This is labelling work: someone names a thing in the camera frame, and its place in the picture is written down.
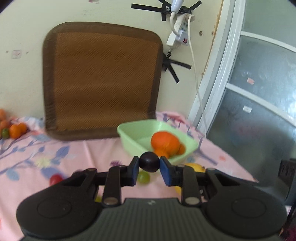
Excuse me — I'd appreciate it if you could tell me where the yellow lemon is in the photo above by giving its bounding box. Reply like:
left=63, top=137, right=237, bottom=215
left=174, top=163, right=205, bottom=196

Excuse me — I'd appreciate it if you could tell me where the small green lime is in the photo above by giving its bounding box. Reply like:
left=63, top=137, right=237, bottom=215
left=137, top=171, right=151, bottom=185

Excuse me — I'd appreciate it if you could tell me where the small tangerine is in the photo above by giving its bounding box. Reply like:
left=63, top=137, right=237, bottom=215
left=176, top=144, right=186, bottom=155

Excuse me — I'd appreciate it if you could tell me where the dark purple plum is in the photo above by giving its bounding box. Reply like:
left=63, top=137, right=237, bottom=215
left=139, top=152, right=160, bottom=173

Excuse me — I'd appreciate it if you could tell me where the large orange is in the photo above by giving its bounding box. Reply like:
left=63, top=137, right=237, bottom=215
left=151, top=131, right=181, bottom=158

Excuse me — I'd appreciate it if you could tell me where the red cherry tomato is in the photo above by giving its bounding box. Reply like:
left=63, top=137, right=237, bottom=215
left=49, top=174, right=63, bottom=186

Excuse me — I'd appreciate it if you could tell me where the pale green grape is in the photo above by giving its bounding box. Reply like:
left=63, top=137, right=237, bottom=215
left=95, top=195, right=102, bottom=203

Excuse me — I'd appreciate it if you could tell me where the light green plastic basin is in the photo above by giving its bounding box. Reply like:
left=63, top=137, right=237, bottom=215
left=117, top=120, right=198, bottom=165

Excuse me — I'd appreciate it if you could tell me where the white framed glass door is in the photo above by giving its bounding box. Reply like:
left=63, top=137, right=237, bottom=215
left=190, top=1, right=295, bottom=200

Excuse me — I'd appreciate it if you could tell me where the pink tree print bedsheet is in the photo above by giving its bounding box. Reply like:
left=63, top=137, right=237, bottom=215
left=1, top=112, right=253, bottom=240

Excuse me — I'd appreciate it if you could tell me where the brown woven seat cushion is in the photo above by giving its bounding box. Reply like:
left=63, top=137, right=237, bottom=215
left=42, top=22, right=163, bottom=141

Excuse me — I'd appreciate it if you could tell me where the background tangerine on bed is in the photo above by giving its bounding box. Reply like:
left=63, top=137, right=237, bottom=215
left=9, top=124, right=22, bottom=139

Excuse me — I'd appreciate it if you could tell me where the background green lime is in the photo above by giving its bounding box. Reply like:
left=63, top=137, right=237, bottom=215
left=1, top=128, right=10, bottom=140

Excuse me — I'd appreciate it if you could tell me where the orange carrots pile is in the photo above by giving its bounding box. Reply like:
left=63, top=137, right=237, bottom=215
left=0, top=108, right=11, bottom=131

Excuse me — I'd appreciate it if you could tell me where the white power strip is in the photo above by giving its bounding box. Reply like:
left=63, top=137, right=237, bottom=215
left=166, top=12, right=195, bottom=48

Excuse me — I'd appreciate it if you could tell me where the white power cable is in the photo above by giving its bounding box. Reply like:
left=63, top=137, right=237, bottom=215
left=187, top=14, right=209, bottom=137

